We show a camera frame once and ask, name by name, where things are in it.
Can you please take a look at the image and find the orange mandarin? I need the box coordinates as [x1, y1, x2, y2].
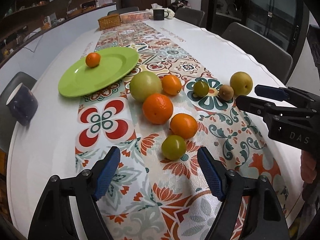
[170, 113, 198, 139]
[85, 52, 101, 68]

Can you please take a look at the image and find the large green apple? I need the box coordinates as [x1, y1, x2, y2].
[130, 71, 162, 102]

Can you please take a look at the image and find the green plate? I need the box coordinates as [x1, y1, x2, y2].
[58, 47, 139, 98]

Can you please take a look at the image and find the yellow pear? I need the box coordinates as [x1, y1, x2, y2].
[229, 72, 253, 97]

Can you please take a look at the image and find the pink plastic tray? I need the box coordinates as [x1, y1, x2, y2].
[119, 10, 150, 23]

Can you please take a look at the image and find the person right hand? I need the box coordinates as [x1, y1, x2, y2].
[300, 151, 317, 184]

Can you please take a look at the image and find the small orange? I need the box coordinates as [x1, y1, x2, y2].
[162, 75, 182, 96]

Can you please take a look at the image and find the black mug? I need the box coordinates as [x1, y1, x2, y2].
[153, 8, 169, 21]

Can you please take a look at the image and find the grey chair left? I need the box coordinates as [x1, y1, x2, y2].
[0, 72, 37, 153]

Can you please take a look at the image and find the brown kiwi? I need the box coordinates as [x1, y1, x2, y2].
[218, 85, 234, 101]

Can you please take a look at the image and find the green tomato front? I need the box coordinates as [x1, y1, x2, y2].
[161, 135, 187, 161]

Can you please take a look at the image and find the white plush toy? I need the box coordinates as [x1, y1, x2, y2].
[146, 3, 175, 21]

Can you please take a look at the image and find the orange mandarin front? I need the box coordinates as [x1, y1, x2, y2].
[170, 113, 198, 139]

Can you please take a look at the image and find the wicker basket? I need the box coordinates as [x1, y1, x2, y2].
[98, 14, 121, 30]

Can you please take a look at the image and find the patterned table runner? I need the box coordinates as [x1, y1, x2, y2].
[75, 22, 289, 239]

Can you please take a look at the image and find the large orange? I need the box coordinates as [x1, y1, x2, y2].
[142, 93, 174, 125]

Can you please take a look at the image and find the grey chair right near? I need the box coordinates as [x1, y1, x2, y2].
[222, 22, 293, 84]

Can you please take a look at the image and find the dark blue mug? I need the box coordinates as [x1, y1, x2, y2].
[6, 83, 39, 126]

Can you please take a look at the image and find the grey chair at head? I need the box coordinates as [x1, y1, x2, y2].
[107, 7, 139, 16]

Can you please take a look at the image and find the white kitchen counter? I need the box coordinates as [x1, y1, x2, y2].
[1, 3, 117, 90]

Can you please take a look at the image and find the grey chair right far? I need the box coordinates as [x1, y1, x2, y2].
[174, 8, 205, 27]

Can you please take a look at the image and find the green tomato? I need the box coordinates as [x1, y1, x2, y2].
[193, 81, 209, 98]
[161, 135, 187, 161]

